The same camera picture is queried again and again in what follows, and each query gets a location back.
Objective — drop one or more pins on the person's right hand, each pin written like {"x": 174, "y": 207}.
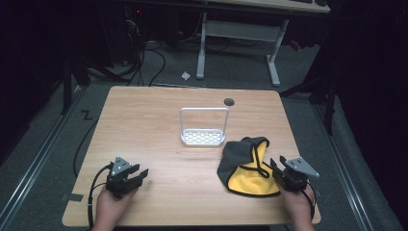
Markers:
{"x": 300, "y": 205}

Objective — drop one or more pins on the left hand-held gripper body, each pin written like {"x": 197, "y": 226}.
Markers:
{"x": 120, "y": 183}

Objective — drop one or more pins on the black round table grommet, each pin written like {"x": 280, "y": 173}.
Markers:
{"x": 229, "y": 102}

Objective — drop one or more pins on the metal floor rail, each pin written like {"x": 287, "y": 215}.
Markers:
{"x": 343, "y": 166}
{"x": 38, "y": 160}

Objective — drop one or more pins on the white paper scrap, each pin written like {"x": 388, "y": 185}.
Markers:
{"x": 185, "y": 75}

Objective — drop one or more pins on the black metal stand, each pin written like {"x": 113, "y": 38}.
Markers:
{"x": 330, "y": 106}
{"x": 66, "y": 86}

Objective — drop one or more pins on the black computer tower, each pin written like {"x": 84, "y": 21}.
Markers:
{"x": 133, "y": 35}

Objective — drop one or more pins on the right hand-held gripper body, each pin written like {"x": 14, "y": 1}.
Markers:
{"x": 295, "y": 181}

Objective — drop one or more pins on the white-legged desk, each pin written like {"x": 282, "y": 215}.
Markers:
{"x": 239, "y": 31}

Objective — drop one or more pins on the grey floor tape strip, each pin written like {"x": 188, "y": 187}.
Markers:
{"x": 76, "y": 197}

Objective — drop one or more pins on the grey and yellow cloth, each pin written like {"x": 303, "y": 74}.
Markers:
{"x": 237, "y": 154}

